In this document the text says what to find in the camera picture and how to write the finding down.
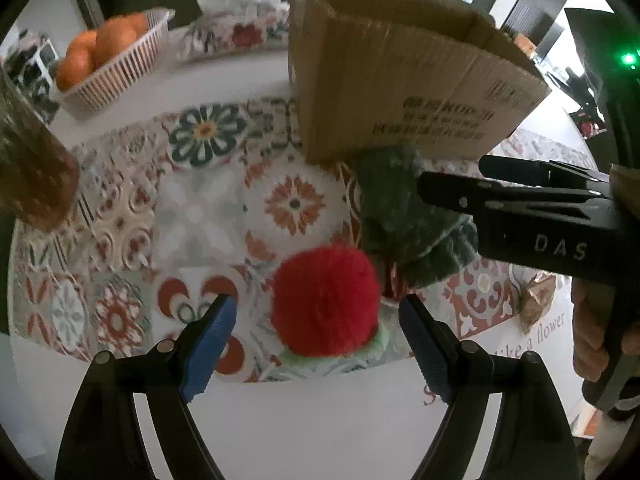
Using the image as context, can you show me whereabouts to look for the glass vase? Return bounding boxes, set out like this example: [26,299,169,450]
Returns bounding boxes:
[0,67,81,233]

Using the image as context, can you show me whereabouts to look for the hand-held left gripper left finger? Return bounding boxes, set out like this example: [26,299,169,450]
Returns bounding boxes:
[54,294,238,480]

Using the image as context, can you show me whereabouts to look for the white storage shelf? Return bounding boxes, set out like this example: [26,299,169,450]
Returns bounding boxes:
[0,30,61,126]

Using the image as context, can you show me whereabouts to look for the dark green knit hat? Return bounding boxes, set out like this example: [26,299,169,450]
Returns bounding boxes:
[355,142,478,288]

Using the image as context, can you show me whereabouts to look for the pile of oranges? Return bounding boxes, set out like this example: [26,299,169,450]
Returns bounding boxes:
[55,12,151,92]

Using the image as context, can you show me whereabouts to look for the floral tissue pack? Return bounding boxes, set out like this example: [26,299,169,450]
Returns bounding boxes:
[177,10,291,63]

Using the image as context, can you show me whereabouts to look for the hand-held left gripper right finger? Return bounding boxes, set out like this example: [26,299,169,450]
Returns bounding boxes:
[397,294,586,480]

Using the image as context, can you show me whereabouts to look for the white plastic fruit basket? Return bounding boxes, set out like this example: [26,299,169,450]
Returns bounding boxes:
[50,7,176,121]

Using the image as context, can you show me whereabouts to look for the dark slatted wall panel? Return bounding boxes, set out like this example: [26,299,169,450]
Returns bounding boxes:
[500,0,585,51]

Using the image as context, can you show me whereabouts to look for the person's right hand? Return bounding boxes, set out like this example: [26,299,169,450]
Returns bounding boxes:
[571,279,640,377]

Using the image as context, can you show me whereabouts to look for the brown cardboard box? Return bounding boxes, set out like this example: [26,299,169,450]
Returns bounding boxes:
[287,0,553,166]

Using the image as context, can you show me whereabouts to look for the floral patterned table mat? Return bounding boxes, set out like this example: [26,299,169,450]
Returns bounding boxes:
[10,97,596,386]

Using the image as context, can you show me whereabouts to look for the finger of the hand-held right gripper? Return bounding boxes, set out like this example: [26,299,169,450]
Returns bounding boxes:
[416,171,610,221]
[479,155,612,190]

